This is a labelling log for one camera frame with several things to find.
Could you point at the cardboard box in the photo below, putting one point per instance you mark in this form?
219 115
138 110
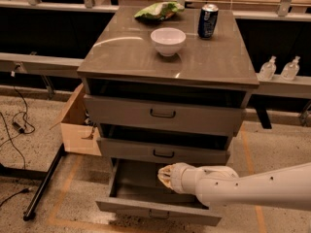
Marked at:
77 136

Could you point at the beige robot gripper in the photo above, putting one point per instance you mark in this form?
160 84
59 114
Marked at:
177 178

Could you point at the white bowl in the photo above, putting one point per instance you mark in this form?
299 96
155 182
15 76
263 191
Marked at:
167 40

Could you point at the grey top drawer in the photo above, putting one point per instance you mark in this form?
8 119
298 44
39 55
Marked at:
164 116

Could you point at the green chip bag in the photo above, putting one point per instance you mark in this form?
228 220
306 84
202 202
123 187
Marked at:
160 11

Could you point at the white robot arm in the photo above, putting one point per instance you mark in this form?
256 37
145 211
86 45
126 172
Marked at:
288 188

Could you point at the black table leg frame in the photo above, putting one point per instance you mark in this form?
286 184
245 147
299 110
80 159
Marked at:
43 177

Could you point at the grey drawer cabinet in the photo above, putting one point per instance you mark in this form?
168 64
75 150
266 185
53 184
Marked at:
123 63

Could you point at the grey middle drawer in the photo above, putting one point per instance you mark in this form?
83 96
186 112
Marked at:
158 153

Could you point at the clear sanitizer bottle left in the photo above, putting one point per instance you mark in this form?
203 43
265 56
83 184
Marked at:
268 69

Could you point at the grey metal shelf rail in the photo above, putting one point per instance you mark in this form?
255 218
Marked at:
39 65

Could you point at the clear sanitizer bottle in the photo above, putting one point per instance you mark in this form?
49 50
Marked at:
268 69
290 70

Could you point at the blue soda can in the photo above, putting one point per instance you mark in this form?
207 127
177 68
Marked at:
207 21

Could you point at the clear sanitizer bottle right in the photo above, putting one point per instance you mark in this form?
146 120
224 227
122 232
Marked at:
290 70

